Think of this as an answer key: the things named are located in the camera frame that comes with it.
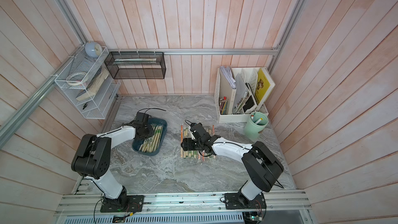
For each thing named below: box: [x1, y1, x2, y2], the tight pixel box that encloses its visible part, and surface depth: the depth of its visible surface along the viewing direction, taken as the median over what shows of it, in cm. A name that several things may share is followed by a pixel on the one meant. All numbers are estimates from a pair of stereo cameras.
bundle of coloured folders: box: [219, 96, 229, 115], surface depth 95 cm
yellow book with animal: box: [254, 67, 272, 105], surface depth 98 cm
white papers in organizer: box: [219, 65, 237, 90], surface depth 91 cm
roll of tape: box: [65, 71, 88, 86], surface depth 75 cm
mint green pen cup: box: [243, 111, 269, 144], surface depth 94 cm
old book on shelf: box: [75, 67, 110, 102], surface depth 83 cm
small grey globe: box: [84, 41, 103, 59], surface depth 83 cm
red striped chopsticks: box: [180, 123, 184, 158], surface depth 100 cm
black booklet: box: [242, 94, 255, 113], surface depth 100 cm
